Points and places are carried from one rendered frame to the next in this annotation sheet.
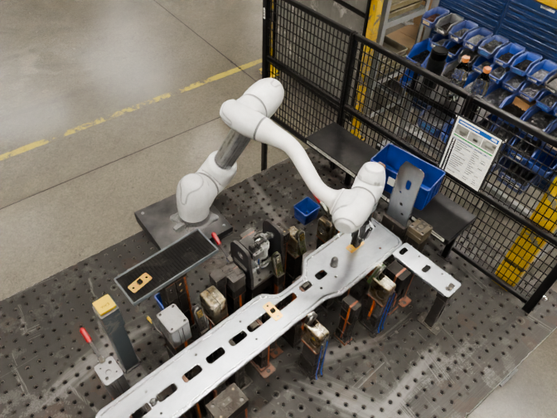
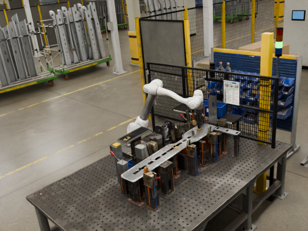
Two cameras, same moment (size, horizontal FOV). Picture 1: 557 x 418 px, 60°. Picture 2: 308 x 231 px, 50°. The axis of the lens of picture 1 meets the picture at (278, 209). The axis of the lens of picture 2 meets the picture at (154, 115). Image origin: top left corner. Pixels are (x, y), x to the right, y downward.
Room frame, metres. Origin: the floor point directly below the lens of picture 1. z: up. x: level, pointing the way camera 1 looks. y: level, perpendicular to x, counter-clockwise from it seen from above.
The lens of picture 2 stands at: (-2.11, 0.35, 2.64)
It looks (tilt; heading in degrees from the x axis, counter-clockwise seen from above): 22 degrees down; 357
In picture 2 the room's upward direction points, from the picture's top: 5 degrees counter-clockwise
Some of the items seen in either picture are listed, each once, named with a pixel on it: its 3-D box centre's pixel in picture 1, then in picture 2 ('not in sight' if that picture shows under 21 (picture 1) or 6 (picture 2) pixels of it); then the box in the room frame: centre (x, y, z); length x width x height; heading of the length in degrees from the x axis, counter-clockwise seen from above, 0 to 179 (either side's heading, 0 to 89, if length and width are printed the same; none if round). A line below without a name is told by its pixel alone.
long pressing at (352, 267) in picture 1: (269, 316); (173, 148); (0.94, 0.01, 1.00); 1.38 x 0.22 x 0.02; 134
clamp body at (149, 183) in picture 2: not in sight; (151, 190); (0.42, 0.30, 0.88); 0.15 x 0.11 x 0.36; 44
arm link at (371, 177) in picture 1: (369, 183); (198, 97); (1.27, -0.33, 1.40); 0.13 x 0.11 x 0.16; 153
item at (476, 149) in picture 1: (469, 153); (231, 92); (1.60, -0.80, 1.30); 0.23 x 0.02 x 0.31; 44
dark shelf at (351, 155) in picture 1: (384, 176); (205, 112); (1.73, -0.51, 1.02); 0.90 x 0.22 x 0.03; 44
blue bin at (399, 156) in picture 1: (404, 176); (212, 108); (1.66, -0.58, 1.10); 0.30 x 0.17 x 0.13; 51
